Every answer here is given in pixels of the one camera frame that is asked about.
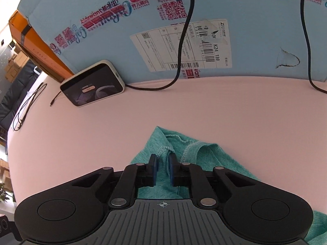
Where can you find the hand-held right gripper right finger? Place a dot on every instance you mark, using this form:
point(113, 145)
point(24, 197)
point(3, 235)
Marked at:
point(172, 169)

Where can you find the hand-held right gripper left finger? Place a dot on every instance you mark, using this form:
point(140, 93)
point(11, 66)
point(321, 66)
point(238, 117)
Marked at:
point(155, 169)

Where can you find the green t-shirt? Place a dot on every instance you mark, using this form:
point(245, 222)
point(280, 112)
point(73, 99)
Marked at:
point(204, 155)

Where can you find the potted plant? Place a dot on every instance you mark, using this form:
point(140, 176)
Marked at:
point(3, 192)

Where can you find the small brown cardboard box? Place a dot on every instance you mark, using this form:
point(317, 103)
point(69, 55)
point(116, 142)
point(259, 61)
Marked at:
point(3, 164)
point(5, 176)

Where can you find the white smartphone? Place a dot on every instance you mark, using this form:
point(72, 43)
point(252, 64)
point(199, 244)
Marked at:
point(92, 84)

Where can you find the black leather sofa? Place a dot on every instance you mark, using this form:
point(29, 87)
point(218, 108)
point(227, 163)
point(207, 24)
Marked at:
point(12, 97)

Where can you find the labelled light blue cardboard box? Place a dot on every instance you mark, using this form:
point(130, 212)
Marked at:
point(127, 30)

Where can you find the white bag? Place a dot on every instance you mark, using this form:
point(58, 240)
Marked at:
point(37, 70)

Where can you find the stack of cardboard boxes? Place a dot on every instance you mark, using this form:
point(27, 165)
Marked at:
point(15, 63)

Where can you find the orange cardboard box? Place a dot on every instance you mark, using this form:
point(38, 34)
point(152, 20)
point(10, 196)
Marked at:
point(38, 48)

